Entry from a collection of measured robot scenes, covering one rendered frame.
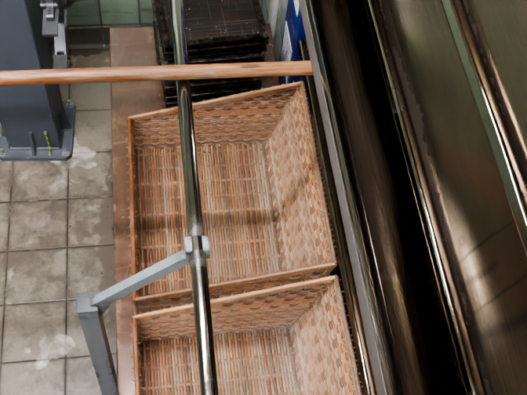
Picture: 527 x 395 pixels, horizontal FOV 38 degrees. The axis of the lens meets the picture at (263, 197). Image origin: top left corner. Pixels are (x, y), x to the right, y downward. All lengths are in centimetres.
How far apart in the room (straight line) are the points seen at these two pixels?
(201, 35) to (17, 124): 98
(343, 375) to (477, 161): 76
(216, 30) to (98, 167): 98
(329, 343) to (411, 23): 80
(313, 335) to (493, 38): 105
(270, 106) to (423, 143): 97
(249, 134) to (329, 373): 77
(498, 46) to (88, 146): 220
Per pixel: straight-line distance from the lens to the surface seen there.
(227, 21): 216
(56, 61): 174
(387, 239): 117
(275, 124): 219
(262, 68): 161
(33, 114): 282
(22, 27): 250
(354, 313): 162
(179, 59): 166
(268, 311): 188
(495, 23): 99
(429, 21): 126
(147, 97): 236
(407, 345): 111
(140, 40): 252
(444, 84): 119
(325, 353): 181
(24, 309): 269
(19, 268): 276
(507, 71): 95
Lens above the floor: 241
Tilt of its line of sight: 58 degrees down
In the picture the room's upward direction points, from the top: 9 degrees clockwise
